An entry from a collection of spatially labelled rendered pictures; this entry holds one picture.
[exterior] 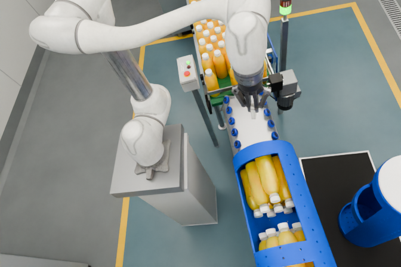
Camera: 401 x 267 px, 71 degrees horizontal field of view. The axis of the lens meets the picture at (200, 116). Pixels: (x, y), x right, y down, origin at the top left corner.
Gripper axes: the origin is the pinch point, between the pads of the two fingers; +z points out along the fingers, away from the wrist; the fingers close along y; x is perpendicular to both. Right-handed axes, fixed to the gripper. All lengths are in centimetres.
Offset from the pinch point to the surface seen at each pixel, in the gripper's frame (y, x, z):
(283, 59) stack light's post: 5, 87, 70
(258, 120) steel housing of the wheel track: -4, 26, 53
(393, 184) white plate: 56, -5, 43
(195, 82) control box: -42, 40, 39
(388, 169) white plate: 55, 2, 43
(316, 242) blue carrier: 25, -36, 27
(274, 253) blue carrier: 12, -43, 24
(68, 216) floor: -172, -40, 145
